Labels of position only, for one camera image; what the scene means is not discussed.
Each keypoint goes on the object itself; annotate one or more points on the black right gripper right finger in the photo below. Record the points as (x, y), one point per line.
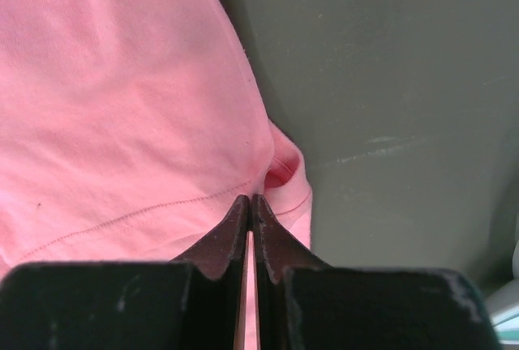
(304, 303)

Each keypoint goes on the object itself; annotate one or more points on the pink t shirt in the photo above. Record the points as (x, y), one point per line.
(128, 128)

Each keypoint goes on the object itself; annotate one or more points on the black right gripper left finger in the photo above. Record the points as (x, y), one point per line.
(194, 301)

